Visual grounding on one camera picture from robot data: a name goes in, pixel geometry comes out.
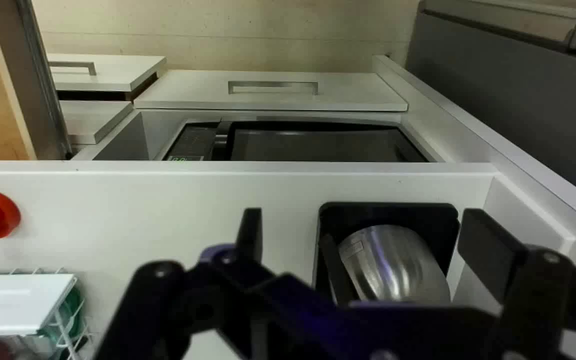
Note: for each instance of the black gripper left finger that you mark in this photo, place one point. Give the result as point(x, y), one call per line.
point(169, 307)

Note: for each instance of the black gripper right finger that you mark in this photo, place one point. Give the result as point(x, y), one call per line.
point(535, 293)

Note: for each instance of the stainless steel coffee carafe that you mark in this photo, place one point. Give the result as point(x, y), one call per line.
point(394, 267)

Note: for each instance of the white and blue packet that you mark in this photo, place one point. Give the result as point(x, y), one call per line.
point(14, 303)

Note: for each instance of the gray panel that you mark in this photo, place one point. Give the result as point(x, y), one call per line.
point(515, 101)

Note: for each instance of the gray door frame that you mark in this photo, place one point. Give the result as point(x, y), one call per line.
point(34, 80)

